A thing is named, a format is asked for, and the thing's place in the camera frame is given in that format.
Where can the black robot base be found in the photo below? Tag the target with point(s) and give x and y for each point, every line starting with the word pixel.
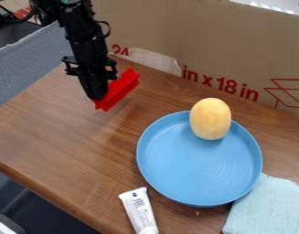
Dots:
pixel 46 11

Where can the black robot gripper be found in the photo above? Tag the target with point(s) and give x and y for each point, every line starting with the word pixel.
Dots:
pixel 90 62

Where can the light blue towel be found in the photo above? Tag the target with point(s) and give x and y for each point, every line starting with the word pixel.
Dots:
pixel 268 210

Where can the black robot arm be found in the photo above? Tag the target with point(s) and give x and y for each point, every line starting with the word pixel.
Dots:
pixel 78 9

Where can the yellow potato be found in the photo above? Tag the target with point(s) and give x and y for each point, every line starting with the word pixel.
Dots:
pixel 210 118

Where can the white cream tube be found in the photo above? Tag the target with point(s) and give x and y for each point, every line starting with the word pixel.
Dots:
pixel 138 208

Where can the blue round plate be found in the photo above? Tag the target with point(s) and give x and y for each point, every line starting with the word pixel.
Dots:
pixel 199 173

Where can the brown cardboard box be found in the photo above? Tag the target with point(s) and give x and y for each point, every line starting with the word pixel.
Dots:
pixel 222 44

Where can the red plastic block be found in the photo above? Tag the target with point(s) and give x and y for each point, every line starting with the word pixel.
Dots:
pixel 118 90

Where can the grey fabric panel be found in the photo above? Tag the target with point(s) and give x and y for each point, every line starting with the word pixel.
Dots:
pixel 31 51

